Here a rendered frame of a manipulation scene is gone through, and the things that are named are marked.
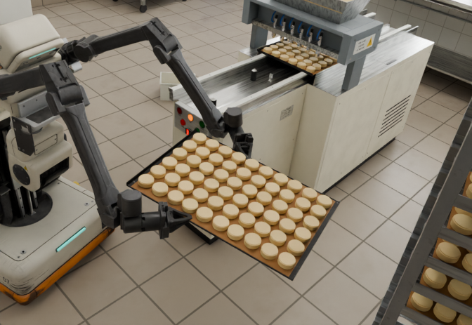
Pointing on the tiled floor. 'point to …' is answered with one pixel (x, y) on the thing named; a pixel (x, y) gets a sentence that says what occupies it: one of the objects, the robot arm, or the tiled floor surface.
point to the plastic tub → (169, 79)
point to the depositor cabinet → (353, 113)
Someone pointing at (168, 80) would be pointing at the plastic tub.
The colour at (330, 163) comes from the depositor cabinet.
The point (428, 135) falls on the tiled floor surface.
